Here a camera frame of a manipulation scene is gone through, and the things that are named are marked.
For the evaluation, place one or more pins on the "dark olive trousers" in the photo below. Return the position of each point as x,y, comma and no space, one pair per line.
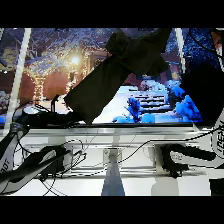
100,83

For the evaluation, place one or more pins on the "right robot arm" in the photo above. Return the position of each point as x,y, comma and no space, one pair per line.
186,154

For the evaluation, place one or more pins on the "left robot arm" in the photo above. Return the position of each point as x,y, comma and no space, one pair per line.
20,166

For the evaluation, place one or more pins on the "black garment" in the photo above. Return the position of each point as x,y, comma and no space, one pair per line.
205,90

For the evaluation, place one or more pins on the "silver frame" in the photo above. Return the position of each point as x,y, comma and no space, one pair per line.
112,180

